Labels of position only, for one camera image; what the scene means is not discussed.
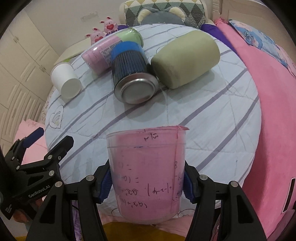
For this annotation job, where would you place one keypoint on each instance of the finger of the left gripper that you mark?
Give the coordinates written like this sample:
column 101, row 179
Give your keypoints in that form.
column 55, row 152
column 18, row 149

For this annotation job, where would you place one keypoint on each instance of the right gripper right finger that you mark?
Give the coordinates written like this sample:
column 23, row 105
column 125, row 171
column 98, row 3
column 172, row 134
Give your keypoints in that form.
column 238, row 219

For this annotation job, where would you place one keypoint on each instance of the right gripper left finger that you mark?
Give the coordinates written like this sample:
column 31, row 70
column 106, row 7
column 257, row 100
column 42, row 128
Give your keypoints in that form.
column 54, row 219

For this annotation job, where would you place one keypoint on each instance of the pink lined clear plastic cup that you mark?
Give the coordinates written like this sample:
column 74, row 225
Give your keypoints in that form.
column 147, row 170

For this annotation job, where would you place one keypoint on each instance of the white paper cup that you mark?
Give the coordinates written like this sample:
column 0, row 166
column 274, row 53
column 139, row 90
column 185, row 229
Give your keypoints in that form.
column 65, row 80

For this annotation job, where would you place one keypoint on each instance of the green foam cup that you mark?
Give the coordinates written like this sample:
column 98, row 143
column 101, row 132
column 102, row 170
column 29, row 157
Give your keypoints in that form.
column 185, row 59

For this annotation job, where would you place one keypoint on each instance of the pink fleece blanket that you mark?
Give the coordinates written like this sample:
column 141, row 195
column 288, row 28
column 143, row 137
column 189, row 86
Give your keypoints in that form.
column 270, row 185

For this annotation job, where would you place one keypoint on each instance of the white striped folded quilt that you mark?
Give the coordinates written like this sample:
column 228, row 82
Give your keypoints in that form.
column 221, row 110

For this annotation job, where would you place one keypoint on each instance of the cream wardrobe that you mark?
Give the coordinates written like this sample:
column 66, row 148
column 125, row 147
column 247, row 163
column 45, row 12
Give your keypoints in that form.
column 26, row 63

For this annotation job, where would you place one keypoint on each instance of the blue black metal can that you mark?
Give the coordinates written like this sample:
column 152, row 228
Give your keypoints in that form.
column 133, row 80

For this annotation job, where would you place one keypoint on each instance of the pink green labelled jar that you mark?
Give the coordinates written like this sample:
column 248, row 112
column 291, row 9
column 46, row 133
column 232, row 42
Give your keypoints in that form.
column 98, row 56

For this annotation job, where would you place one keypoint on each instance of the left pink bunny toy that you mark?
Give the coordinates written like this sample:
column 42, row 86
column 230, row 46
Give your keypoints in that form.
column 95, row 36

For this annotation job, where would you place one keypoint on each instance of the pink bunny toy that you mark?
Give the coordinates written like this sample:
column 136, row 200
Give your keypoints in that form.
column 110, row 25
column 95, row 36

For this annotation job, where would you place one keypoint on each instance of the right pink bunny toy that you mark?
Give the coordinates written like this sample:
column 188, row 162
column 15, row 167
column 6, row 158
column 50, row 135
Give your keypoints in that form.
column 110, row 25

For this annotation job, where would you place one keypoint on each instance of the blue cartoon pillow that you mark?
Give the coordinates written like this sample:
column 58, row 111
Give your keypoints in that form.
column 261, row 41

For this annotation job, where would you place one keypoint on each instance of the purple blanket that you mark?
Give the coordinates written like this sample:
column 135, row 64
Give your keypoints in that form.
column 212, row 32

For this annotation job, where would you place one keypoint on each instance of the grey bear plush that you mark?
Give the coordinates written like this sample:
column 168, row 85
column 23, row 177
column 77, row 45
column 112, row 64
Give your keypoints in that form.
column 172, row 15

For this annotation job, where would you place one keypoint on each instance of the triangle pattern quilted cushion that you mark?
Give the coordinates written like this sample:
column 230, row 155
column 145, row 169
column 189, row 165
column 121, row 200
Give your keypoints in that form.
column 196, row 13

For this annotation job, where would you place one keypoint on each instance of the cream wooden headboard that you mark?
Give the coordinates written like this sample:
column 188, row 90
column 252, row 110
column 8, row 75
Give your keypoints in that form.
column 248, row 12

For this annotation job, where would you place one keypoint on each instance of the white wall socket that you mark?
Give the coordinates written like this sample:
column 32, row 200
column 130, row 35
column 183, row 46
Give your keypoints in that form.
column 89, row 16

